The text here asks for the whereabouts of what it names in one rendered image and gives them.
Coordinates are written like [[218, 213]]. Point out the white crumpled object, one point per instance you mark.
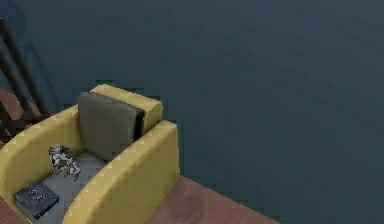
[[63, 162]]

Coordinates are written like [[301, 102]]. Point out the dark wooden chair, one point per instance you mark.
[[16, 83]]

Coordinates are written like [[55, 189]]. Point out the yellow armchair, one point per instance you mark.
[[140, 173]]

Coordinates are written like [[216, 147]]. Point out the grey back cushion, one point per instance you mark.
[[103, 126]]

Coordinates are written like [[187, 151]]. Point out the black book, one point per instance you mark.
[[35, 200]]

